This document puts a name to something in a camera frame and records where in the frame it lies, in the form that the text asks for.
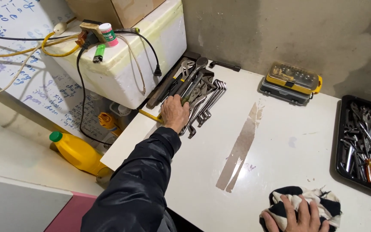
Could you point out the white board with handwriting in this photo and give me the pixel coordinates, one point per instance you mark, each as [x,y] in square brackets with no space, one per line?
[43,87]

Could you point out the wooden power socket block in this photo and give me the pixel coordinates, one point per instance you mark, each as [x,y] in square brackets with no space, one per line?
[90,30]

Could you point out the person's left hand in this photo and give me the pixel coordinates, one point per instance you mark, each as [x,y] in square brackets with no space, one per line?
[174,114]

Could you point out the row of bent chrome spanners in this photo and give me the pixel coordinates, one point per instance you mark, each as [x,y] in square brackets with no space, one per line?
[209,103]

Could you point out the person's left fingers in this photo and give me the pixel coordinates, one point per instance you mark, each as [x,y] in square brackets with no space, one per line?
[175,100]

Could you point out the pink board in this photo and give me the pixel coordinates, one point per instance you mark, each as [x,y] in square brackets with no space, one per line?
[72,212]

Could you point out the green lighter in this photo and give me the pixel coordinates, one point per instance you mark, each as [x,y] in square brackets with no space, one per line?
[99,53]

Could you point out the orange spray nozzle bottle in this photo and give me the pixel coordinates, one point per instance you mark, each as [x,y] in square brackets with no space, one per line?
[107,121]

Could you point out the yellow socket bit case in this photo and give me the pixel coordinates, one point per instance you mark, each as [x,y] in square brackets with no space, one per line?
[293,77]

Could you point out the small white bottle pink label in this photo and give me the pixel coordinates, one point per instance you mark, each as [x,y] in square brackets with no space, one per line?
[109,34]

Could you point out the white styrofoam box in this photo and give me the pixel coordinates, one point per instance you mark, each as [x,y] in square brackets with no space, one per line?
[159,42]

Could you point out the chrome water pump pliers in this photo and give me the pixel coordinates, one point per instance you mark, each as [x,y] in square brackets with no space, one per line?
[185,67]

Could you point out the brown cardboard box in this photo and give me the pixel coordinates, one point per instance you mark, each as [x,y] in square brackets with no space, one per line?
[121,9]

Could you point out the rusty metal bar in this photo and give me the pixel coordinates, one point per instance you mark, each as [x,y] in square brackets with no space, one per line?
[159,93]

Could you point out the person's right hand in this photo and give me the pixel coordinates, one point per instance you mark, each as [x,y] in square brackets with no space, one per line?
[296,224]

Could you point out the clear glass jar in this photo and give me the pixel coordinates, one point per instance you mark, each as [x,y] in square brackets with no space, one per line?
[104,175]

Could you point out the chrome locking pliers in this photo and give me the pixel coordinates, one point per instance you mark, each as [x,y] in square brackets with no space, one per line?
[200,92]

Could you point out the black and white striped cloth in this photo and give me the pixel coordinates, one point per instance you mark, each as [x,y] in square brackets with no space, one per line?
[330,206]

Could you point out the yellow bottle with green cap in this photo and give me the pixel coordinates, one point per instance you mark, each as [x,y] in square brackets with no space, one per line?
[77,153]

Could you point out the black bent socket wrench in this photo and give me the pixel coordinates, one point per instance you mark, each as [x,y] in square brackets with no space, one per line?
[224,66]

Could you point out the black plastic tray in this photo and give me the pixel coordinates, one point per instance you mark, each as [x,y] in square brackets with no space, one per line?
[339,154]

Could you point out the clear plastic container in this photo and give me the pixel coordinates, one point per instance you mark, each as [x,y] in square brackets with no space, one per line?
[120,109]

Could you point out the grey plastic tool case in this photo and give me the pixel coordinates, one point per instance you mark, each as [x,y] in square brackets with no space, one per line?
[280,93]

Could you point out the heap of wrenches and tools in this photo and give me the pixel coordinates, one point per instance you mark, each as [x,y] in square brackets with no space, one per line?
[364,138]

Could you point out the grey board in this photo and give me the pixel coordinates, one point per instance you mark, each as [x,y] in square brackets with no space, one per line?
[18,206]

